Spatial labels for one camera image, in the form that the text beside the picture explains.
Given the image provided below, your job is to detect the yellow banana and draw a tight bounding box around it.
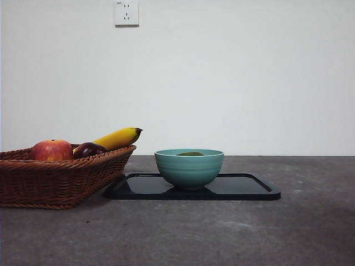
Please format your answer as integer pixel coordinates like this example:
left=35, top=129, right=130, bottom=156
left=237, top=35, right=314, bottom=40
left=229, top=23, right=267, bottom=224
left=72, top=126, right=144, bottom=154

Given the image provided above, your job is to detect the black rectangular tray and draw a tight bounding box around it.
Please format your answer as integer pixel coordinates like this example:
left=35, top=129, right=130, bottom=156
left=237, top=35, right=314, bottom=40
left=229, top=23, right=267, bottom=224
left=103, top=172, right=281, bottom=201

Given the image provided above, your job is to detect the white wall power socket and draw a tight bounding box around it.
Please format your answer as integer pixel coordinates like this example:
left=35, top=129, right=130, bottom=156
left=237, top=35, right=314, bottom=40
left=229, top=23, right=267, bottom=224
left=115, top=0, right=140, bottom=28

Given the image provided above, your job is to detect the teal ribbed bowl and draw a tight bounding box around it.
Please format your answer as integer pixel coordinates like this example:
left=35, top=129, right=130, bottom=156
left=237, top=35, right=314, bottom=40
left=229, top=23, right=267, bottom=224
left=154, top=148, right=225, bottom=191

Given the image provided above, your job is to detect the red apple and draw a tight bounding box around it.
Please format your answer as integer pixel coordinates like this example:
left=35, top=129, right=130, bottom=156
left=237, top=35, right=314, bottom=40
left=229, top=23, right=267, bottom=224
left=30, top=139, right=74, bottom=162

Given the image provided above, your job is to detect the dark red plum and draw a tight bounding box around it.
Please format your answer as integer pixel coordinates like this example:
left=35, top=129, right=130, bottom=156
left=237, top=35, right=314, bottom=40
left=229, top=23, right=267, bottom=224
left=72, top=141, right=108, bottom=159

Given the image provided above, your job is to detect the brown woven wicker basket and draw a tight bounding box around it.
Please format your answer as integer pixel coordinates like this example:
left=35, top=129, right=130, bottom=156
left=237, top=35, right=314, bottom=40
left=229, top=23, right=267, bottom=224
left=0, top=144, right=137, bottom=210

